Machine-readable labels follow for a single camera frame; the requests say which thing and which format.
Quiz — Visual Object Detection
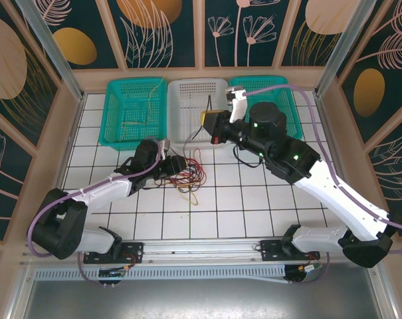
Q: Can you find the yellow cable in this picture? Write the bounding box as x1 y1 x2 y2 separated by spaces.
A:
177 181 200 205
120 76 165 139

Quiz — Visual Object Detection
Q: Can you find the teal plastic basket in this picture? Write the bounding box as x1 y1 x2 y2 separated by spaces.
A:
98 78 168 151
227 76 304 140

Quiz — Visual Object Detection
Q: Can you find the white plastic basket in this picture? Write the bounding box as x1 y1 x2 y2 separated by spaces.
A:
166 78 237 151

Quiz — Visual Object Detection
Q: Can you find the small green circuit board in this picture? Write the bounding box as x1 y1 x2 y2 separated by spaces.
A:
98 268 127 278

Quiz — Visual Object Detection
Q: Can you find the grey metal sheet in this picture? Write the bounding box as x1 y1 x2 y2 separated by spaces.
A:
7 261 396 319

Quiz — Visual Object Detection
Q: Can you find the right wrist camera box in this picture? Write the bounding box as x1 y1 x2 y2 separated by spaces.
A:
224 85 249 124

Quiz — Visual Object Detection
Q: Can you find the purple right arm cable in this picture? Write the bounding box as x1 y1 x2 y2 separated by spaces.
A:
243 83 402 286

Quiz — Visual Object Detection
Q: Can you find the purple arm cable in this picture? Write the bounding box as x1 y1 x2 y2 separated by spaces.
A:
27 136 165 286
243 83 402 286

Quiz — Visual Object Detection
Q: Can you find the aluminium side rail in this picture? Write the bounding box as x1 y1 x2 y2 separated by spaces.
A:
314 94 338 160
52 94 87 200

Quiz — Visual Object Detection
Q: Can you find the aluminium mounting rail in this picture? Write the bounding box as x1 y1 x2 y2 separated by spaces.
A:
21 236 381 266

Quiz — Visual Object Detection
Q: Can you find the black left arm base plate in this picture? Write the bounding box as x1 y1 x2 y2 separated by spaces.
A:
83 241 145 265

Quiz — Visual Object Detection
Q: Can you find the aluminium corner post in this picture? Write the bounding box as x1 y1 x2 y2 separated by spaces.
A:
314 0 369 98
16 0 86 102

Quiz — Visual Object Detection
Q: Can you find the grey slotted cable duct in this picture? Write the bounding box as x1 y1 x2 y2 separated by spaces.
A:
34 264 290 284

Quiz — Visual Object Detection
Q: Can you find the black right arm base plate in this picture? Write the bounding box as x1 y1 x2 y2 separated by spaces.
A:
259 239 321 263

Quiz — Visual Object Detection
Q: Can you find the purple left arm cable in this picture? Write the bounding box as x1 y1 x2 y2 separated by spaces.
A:
27 136 165 286

